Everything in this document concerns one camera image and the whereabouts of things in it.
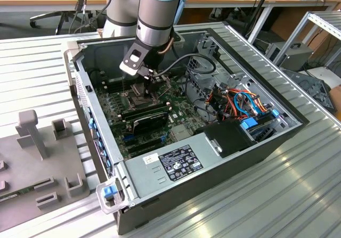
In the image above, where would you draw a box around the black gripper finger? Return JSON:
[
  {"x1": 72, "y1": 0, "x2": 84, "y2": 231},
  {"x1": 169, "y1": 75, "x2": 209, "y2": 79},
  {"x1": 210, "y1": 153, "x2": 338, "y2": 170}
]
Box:
[
  {"x1": 136, "y1": 66, "x2": 156, "y2": 83},
  {"x1": 148, "y1": 75, "x2": 163, "y2": 101}
]

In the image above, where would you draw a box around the silver green CPU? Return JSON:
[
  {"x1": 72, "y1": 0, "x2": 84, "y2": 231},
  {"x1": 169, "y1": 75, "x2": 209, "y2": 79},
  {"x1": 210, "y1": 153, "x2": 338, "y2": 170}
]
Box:
[{"x1": 133, "y1": 83, "x2": 147, "y2": 98}]

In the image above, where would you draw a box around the CPU socket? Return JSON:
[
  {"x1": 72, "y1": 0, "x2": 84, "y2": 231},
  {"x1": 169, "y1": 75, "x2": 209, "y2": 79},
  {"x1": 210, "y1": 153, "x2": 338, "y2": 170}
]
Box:
[{"x1": 123, "y1": 88, "x2": 157, "y2": 110}]

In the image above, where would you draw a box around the black graphics card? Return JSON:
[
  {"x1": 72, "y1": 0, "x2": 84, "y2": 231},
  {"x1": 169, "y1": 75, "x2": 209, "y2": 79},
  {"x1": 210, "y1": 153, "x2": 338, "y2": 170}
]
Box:
[{"x1": 132, "y1": 112, "x2": 169, "y2": 137}]

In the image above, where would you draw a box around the green motherboard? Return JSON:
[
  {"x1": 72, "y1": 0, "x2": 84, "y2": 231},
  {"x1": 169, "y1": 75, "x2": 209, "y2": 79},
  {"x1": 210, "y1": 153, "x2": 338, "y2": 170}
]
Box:
[{"x1": 94, "y1": 72, "x2": 200, "y2": 161}]

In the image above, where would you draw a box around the silver chipset heatsink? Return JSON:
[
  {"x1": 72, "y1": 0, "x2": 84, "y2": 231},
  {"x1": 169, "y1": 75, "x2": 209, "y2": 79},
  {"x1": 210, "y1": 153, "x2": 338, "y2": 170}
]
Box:
[{"x1": 170, "y1": 125, "x2": 194, "y2": 143}]

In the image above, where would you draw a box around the metal drive cage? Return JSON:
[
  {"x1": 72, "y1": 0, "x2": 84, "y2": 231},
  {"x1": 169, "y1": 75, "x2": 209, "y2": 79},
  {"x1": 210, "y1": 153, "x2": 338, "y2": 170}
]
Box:
[{"x1": 185, "y1": 52, "x2": 256, "y2": 103}]

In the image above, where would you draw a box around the black expansion slot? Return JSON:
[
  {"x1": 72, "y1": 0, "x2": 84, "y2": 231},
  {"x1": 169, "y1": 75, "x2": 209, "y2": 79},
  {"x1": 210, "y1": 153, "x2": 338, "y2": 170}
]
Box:
[
  {"x1": 127, "y1": 142, "x2": 166, "y2": 157},
  {"x1": 123, "y1": 134, "x2": 168, "y2": 147}
]

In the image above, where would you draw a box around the grey power supply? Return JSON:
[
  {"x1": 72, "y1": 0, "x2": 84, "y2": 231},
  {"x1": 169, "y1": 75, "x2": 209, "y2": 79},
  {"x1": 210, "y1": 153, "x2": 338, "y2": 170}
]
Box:
[{"x1": 124, "y1": 132, "x2": 224, "y2": 199}]

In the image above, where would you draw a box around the black plastic cover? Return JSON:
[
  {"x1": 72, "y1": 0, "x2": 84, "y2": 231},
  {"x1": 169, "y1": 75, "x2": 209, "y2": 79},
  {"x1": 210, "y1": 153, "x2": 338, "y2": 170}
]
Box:
[{"x1": 193, "y1": 120, "x2": 258, "y2": 159}]

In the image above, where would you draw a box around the blue disk carrier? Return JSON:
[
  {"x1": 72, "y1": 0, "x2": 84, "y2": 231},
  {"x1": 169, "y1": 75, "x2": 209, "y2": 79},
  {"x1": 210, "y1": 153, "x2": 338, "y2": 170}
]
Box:
[{"x1": 239, "y1": 112, "x2": 278, "y2": 143}]

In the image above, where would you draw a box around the black office chair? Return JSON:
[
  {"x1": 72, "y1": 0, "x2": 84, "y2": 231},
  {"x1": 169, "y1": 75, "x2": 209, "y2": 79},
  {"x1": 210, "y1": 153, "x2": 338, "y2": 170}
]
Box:
[{"x1": 29, "y1": 10, "x2": 93, "y2": 35}]

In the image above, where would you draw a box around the blue case latch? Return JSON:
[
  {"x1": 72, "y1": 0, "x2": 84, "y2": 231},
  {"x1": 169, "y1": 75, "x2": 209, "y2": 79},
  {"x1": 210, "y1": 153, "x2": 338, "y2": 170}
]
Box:
[{"x1": 102, "y1": 186, "x2": 117, "y2": 199}]

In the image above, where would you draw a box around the black PC case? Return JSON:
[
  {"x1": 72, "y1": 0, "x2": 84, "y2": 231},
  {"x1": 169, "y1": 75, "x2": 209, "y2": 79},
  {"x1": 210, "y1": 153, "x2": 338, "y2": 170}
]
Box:
[{"x1": 60, "y1": 27, "x2": 310, "y2": 235}]

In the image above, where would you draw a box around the grey metal box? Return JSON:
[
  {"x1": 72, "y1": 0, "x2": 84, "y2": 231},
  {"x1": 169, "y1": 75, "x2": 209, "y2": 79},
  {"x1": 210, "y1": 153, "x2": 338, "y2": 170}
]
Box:
[{"x1": 265, "y1": 41, "x2": 314, "y2": 72}]

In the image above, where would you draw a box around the grey parts rack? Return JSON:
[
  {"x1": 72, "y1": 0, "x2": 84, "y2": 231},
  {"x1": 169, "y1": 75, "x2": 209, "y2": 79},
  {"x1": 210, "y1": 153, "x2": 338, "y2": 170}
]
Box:
[{"x1": 0, "y1": 109, "x2": 91, "y2": 233}]

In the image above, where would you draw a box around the dark case side panel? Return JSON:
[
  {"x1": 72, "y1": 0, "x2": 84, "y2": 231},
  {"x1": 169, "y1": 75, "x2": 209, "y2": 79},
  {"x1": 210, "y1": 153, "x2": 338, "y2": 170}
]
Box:
[{"x1": 282, "y1": 67, "x2": 335, "y2": 113}]

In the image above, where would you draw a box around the green RAM stick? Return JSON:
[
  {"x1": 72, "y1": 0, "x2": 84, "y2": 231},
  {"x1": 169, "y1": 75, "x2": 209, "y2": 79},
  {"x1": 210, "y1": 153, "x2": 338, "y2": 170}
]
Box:
[{"x1": 0, "y1": 186, "x2": 37, "y2": 203}]

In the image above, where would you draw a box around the brown cardboard box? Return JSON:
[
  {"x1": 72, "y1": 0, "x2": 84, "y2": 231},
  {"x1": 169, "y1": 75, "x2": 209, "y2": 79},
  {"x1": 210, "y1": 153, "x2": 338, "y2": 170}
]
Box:
[{"x1": 329, "y1": 85, "x2": 341, "y2": 116}]

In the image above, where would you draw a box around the brown looped cable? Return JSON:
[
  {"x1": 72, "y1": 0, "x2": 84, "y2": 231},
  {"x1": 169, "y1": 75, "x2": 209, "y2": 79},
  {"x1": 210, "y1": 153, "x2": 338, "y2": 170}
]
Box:
[{"x1": 157, "y1": 34, "x2": 175, "y2": 55}]

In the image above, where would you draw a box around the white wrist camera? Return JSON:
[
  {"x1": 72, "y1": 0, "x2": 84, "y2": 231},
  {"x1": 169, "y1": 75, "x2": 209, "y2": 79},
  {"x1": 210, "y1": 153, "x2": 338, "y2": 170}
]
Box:
[{"x1": 119, "y1": 41, "x2": 150, "y2": 76}]

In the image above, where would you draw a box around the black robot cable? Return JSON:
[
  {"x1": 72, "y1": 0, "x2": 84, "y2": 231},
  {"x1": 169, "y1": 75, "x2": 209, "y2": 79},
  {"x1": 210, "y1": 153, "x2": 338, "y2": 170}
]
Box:
[
  {"x1": 68, "y1": 0, "x2": 91, "y2": 34},
  {"x1": 153, "y1": 53, "x2": 217, "y2": 77}
]

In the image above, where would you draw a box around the blue wire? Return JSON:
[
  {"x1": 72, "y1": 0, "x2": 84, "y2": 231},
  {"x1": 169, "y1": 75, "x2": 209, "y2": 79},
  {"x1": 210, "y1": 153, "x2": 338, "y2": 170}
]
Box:
[{"x1": 233, "y1": 91, "x2": 269, "y2": 119}]

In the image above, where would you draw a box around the orange wire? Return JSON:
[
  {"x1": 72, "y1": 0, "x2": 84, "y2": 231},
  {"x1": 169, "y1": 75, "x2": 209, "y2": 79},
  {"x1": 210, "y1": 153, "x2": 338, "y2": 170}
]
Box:
[{"x1": 225, "y1": 88, "x2": 267, "y2": 113}]

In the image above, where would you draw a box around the aluminium profile frame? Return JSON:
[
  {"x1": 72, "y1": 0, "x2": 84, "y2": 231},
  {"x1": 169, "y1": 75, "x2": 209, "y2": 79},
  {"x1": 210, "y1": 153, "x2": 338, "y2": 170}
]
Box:
[{"x1": 273, "y1": 10, "x2": 341, "y2": 72}]

